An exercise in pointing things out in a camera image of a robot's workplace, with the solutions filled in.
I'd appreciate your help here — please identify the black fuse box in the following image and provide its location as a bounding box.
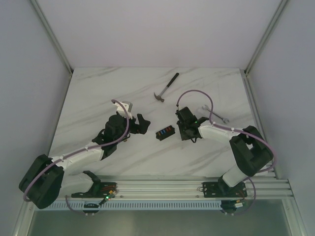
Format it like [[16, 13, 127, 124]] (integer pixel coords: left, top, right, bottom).
[[156, 125, 175, 141]]

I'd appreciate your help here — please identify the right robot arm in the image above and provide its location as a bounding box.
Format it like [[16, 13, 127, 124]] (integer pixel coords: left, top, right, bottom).
[[177, 118, 274, 197]]

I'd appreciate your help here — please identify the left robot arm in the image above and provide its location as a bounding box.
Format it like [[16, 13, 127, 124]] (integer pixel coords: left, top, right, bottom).
[[18, 114, 151, 209]]

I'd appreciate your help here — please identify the silver open-end wrench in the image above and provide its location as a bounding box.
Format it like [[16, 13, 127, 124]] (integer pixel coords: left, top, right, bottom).
[[202, 105, 229, 124]]

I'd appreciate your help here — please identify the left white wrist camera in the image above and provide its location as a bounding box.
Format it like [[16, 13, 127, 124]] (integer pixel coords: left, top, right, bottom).
[[111, 99, 133, 119]]

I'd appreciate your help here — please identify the claw hammer black handle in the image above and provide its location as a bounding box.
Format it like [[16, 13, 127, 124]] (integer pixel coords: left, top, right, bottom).
[[153, 72, 180, 102]]

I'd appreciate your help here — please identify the aluminium rail base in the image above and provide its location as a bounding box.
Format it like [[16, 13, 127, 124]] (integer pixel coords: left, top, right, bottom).
[[93, 175, 294, 200]]

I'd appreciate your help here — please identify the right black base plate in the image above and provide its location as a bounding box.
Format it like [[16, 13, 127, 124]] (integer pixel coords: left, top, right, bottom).
[[201, 182, 248, 199]]

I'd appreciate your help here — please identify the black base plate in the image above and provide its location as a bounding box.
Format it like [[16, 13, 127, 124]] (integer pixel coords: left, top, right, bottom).
[[201, 182, 248, 199], [71, 182, 117, 198]]

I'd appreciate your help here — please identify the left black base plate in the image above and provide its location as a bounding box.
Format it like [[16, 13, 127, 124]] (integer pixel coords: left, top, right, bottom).
[[71, 182, 117, 198]]

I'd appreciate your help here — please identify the white slotted cable duct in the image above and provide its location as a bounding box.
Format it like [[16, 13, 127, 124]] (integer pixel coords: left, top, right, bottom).
[[45, 200, 241, 211]]

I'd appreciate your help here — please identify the right aluminium frame post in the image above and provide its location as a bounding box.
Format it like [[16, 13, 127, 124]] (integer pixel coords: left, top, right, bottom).
[[244, 0, 290, 76]]

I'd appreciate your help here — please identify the aluminium frame post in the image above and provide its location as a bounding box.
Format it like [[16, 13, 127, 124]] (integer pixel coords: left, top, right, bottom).
[[29, 0, 74, 75], [244, 0, 290, 76]]

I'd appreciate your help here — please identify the left aluminium frame post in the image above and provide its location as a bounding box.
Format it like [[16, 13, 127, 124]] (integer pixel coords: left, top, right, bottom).
[[29, 0, 74, 75]]

